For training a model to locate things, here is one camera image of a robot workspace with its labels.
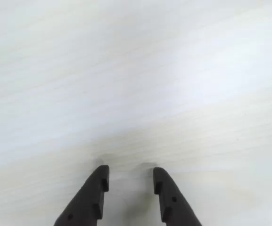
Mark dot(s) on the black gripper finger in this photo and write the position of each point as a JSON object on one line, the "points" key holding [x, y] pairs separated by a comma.
{"points": [[173, 207], [86, 200]]}

